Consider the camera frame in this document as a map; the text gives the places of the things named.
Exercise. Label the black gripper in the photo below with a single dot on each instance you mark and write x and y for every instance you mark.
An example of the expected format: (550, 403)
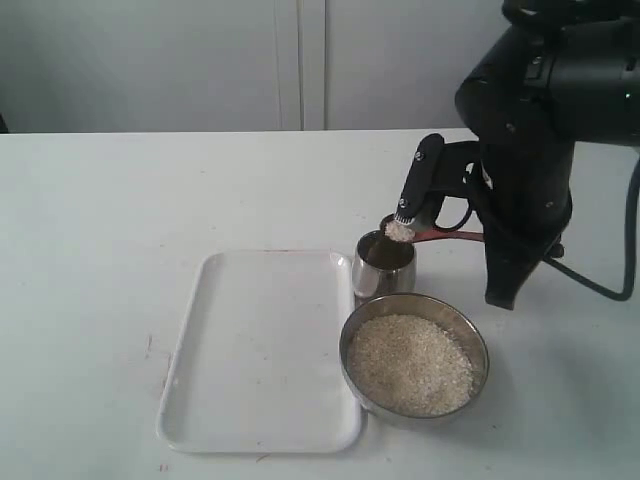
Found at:
(523, 199)

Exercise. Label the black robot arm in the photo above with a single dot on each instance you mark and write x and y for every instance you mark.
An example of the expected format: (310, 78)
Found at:
(563, 72)

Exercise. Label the brown wooden spoon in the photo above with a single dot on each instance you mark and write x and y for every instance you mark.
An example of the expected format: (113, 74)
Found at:
(398, 232)

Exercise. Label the steel bowl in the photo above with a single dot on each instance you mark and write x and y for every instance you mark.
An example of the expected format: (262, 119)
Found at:
(461, 330)

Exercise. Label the beige granular powder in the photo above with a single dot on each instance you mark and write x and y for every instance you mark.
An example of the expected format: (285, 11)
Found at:
(409, 365)

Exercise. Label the small steel cup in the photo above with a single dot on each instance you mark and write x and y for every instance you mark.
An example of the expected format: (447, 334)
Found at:
(382, 266)

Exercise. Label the white rectangular plastic tray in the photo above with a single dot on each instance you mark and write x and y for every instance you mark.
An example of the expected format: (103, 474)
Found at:
(256, 368)

